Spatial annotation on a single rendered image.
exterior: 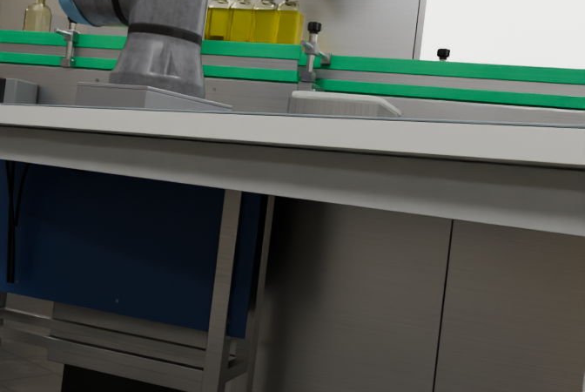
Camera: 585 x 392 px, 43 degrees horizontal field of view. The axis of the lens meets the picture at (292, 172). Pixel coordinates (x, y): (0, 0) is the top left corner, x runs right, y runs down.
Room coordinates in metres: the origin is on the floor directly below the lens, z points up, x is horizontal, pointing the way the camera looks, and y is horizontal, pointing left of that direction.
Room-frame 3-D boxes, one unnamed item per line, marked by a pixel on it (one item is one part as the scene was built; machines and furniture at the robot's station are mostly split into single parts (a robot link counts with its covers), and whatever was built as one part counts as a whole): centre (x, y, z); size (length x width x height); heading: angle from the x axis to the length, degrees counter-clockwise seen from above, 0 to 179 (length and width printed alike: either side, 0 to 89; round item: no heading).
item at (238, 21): (1.77, 0.16, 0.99); 0.06 x 0.06 x 0.21; 70
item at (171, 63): (1.17, 0.23, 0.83); 0.15 x 0.15 x 0.10
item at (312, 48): (1.57, -0.02, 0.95); 0.17 x 0.03 x 0.12; 160
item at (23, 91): (1.75, 0.68, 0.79); 0.08 x 0.08 x 0.08; 70
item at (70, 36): (1.73, 0.56, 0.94); 0.07 x 0.04 x 0.13; 160
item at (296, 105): (1.47, -0.10, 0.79); 0.27 x 0.17 x 0.08; 160
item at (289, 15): (1.73, 0.05, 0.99); 0.06 x 0.06 x 0.21; 69
